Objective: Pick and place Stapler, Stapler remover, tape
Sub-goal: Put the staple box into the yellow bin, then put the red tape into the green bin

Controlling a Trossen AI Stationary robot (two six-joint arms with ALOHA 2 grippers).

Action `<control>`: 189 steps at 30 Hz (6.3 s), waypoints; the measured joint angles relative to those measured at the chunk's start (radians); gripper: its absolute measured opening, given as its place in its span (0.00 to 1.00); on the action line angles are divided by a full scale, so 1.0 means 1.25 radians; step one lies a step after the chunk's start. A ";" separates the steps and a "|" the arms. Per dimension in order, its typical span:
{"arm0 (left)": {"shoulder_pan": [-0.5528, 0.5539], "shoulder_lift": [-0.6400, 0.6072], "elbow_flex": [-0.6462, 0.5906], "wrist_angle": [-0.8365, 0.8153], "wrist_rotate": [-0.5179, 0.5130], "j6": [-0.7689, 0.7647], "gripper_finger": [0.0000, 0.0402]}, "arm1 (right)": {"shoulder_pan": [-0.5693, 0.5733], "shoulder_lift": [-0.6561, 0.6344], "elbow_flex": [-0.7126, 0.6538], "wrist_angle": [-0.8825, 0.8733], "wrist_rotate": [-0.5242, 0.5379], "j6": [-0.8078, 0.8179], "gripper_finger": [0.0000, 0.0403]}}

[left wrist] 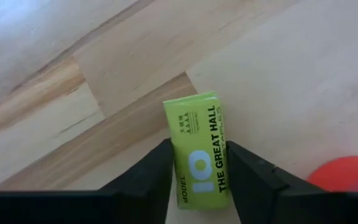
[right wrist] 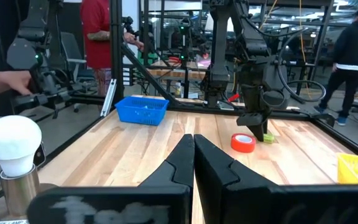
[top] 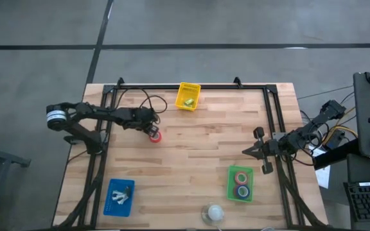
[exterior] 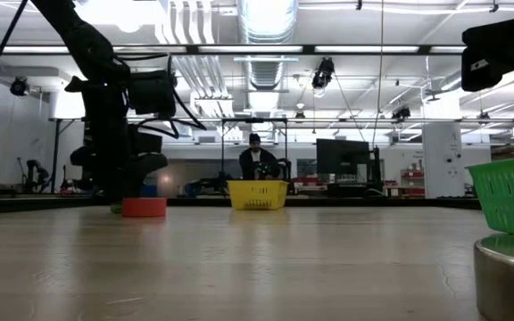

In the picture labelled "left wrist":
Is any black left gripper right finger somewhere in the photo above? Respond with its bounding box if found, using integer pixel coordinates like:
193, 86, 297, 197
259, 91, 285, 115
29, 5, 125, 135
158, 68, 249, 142
226, 140, 346, 224

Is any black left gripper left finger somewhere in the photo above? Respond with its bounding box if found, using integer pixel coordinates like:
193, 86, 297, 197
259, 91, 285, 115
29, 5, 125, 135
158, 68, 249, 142
99, 138, 175, 224

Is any green staples box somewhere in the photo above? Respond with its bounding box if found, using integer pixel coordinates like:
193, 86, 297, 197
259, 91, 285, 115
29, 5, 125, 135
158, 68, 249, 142
162, 91, 232, 211

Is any red tape roll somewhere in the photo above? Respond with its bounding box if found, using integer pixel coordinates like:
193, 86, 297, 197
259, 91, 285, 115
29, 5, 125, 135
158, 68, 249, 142
306, 156, 358, 193

